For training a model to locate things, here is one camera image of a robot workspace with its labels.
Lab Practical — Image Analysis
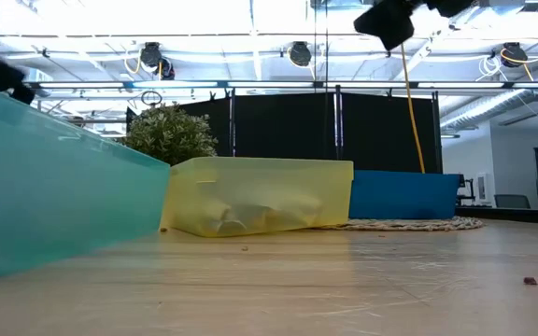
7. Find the round woven placemat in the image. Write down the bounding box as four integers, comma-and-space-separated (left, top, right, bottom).
310, 215, 485, 233

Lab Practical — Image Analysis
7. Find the green plant in black pot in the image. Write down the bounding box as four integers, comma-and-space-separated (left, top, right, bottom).
123, 103, 219, 168

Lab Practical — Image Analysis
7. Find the teal translucent plastic bin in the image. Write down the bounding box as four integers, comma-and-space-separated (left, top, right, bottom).
0, 79, 172, 287

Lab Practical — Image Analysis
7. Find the black divider screen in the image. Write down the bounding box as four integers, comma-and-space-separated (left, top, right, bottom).
177, 88, 443, 175

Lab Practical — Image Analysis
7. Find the black hanging ring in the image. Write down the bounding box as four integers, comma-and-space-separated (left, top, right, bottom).
140, 90, 163, 107

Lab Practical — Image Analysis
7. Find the dark blue plastic bin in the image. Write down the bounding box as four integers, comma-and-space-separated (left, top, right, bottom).
347, 169, 461, 221

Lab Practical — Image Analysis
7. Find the black metal table frame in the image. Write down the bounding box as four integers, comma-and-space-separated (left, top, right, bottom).
455, 206, 538, 226

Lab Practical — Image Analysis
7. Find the long ceiling light bar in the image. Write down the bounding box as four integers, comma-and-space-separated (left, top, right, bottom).
23, 79, 538, 91

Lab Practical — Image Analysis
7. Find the yellow hanging cable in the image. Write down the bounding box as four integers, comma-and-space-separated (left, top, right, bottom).
399, 44, 427, 174

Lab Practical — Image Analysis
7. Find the grey office chair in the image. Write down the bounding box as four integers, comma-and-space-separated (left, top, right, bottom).
492, 193, 531, 210

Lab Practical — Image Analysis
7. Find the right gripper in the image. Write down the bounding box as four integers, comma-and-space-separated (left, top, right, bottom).
352, 0, 476, 51

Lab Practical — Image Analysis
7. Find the yellow translucent plastic bin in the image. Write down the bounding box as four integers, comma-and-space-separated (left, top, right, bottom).
159, 156, 355, 238

